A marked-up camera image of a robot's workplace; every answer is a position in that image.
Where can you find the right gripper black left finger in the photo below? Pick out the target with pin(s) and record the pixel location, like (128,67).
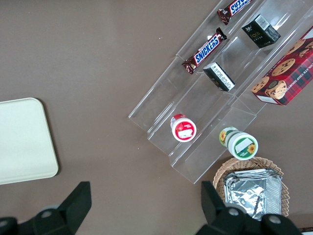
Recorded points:
(68,215)

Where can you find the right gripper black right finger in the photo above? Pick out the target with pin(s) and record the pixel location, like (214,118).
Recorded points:
(220,220)

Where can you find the light wicker basket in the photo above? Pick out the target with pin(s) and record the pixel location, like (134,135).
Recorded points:
(221,176)

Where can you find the cream rectangular tray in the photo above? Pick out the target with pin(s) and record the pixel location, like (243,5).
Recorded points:
(22,139)

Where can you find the silver foil packets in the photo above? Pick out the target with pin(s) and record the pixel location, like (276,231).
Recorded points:
(252,193)

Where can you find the green lid sunflower cup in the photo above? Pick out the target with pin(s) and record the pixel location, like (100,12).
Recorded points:
(242,145)

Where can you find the red lid yogurt cup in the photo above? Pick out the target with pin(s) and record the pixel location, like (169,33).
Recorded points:
(184,129)

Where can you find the clear acrylic tiered shelf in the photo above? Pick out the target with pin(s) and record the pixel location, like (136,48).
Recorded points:
(200,102)

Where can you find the small black carton box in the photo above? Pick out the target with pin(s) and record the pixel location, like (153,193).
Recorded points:
(260,31)
(218,77)

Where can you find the red tartan cookie box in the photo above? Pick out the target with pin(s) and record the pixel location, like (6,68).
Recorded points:
(288,76)

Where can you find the Snickers chocolate bar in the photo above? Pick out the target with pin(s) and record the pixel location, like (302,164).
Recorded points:
(234,9)
(205,51)

